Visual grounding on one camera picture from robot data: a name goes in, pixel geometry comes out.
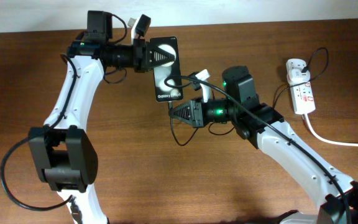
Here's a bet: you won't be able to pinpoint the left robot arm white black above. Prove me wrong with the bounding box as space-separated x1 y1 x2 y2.
29 11 181 223

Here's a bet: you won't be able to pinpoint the black charger cable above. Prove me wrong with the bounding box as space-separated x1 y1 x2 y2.
168 47 329 147

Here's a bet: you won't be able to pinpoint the white power strip cord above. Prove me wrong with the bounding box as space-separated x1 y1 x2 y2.
303 113 358 149

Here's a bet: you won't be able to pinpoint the white usb charger plug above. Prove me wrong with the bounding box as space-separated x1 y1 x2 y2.
286 58 310 85

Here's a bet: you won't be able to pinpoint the black smartphone white circles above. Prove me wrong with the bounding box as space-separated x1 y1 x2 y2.
149 35 185 103

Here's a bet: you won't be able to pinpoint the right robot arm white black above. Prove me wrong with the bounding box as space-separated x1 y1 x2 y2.
169 66 358 223

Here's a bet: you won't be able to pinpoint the white power strip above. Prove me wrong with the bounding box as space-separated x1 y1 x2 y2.
288 80 316 115

